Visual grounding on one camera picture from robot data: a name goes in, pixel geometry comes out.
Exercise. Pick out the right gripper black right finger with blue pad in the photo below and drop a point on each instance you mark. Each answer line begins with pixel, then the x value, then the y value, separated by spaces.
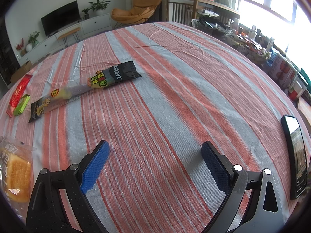
pixel 263 211

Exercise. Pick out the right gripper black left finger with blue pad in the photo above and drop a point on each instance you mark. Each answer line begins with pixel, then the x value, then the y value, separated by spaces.
pixel 46 212

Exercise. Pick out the long black gummy candy packet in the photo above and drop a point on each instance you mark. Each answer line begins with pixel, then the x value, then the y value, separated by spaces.
pixel 101 79

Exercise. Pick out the black smartphone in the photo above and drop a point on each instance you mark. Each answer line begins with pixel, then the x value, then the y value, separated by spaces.
pixel 297 155

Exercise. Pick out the clear-wrapped bread slice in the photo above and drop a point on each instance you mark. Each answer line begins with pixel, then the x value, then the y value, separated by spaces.
pixel 16 174

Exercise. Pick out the green snack packet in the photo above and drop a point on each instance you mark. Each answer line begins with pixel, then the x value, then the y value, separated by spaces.
pixel 21 106

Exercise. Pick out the red snack packet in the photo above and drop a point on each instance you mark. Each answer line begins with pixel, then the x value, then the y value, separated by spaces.
pixel 17 94

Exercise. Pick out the red juice cartons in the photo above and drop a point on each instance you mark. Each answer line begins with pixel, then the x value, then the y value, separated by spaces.
pixel 281 70

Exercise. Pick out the cardboard box on floor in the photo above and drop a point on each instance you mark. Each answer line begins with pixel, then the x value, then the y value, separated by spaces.
pixel 21 72

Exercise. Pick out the red grey striped tablecloth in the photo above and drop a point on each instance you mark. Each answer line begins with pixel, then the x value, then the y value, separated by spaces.
pixel 193 88

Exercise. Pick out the red flower arrangement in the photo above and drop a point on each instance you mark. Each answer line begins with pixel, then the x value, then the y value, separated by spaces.
pixel 20 47

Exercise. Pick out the green plant white vase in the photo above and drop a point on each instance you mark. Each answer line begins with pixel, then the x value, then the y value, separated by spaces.
pixel 32 41

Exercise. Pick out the small wooden side table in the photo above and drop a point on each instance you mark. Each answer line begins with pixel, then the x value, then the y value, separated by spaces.
pixel 73 32

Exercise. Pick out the white tv cabinet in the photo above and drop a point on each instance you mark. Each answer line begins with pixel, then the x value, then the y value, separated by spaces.
pixel 89 28

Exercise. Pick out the black flat television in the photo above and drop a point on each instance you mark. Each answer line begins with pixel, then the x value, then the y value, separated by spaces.
pixel 60 17

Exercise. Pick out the small dark potted plant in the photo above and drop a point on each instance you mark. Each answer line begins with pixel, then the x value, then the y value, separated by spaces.
pixel 86 13

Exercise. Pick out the green potted plant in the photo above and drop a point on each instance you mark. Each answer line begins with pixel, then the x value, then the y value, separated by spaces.
pixel 98 7

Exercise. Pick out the wooden railing bench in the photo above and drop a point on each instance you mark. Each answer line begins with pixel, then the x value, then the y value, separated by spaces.
pixel 183 11

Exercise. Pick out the orange lounge chair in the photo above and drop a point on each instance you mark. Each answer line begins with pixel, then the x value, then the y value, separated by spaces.
pixel 140 12

